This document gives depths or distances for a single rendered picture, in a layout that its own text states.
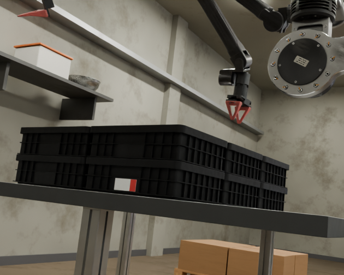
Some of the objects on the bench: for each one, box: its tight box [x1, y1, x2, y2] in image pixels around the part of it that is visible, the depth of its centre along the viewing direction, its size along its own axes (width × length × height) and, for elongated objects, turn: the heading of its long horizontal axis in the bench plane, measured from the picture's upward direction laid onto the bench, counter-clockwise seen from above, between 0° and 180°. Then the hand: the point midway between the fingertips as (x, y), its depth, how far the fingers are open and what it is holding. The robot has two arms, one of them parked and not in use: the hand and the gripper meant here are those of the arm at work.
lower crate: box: [13, 154, 89, 191], centre depth 177 cm, size 40×30×12 cm
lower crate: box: [216, 173, 260, 208], centre depth 177 cm, size 40×30×12 cm
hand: (236, 119), depth 181 cm, fingers open, 6 cm apart
